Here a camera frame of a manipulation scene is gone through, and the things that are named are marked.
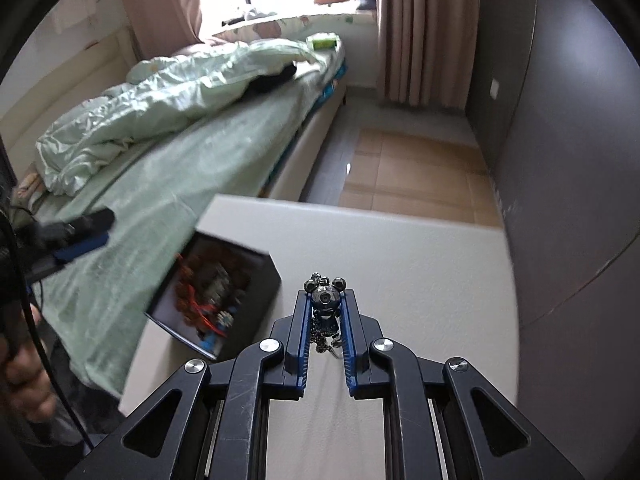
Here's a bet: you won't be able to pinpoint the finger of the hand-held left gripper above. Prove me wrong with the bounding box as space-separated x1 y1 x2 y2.
27 231 110 283
37 209 117 242

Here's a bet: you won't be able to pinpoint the black cloth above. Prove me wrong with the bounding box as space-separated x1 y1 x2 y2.
244 62 299 97

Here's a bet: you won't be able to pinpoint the pink curtain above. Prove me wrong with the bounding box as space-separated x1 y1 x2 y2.
374 0 484 109
114 0 207 62

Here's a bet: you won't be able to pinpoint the light green bedsheet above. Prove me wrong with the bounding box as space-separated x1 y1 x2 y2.
29 60 346 397

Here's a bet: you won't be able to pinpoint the white low table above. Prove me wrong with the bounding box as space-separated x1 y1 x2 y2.
120 195 522 480

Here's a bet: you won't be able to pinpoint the silver bear charm keychain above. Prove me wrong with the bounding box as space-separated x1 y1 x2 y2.
303 272 351 359

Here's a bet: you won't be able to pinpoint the bed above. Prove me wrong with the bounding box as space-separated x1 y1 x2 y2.
0 25 349 402

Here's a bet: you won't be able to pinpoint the pink pillow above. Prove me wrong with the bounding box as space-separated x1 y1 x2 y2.
12 172 42 207

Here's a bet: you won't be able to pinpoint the person's left hand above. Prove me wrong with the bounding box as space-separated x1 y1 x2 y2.
0 344 59 429

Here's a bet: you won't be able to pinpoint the dark gift box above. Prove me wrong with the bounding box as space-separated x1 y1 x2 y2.
143 230 281 362

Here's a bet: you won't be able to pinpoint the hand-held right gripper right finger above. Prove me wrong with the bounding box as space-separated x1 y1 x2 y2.
341 289 585 480

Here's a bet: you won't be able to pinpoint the dark bead bracelets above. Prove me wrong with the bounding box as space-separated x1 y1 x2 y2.
190 264 242 308

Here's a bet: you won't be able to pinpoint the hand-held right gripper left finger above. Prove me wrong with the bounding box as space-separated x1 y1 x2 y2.
65 290 314 480

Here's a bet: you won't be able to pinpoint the printed blue fitted sheet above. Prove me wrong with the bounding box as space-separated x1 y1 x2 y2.
262 52 347 187

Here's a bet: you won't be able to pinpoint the cream padded headboard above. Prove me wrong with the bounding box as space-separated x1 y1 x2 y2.
0 25 137 137

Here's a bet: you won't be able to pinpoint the green tissue pack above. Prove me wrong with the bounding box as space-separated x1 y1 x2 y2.
305 32 342 52

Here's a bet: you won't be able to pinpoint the red string bracelet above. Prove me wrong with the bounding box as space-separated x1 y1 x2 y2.
174 254 223 333

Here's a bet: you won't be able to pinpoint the light green quilt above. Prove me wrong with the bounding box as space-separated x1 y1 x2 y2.
35 39 322 197

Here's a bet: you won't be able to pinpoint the printed window seat cushion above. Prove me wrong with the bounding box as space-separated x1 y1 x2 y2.
210 12 377 44

